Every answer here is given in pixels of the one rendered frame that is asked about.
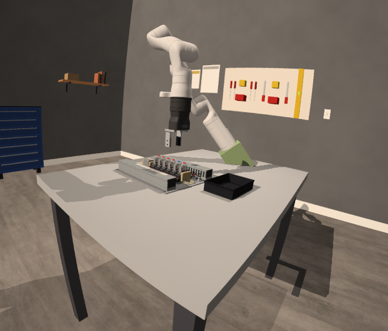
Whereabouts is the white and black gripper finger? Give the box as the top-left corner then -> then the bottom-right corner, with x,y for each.
176,130 -> 188,146
165,129 -> 176,147

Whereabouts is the black parts tray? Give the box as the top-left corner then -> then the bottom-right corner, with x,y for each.
204,173 -> 254,200

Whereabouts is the grey relay with red button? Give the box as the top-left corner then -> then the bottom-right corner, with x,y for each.
157,156 -> 166,167
152,155 -> 161,165
178,163 -> 187,174
167,159 -> 176,171
162,158 -> 171,169

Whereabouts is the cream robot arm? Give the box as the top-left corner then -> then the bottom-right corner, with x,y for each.
147,25 -> 236,152

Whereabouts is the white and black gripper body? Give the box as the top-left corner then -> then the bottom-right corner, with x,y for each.
160,83 -> 192,130

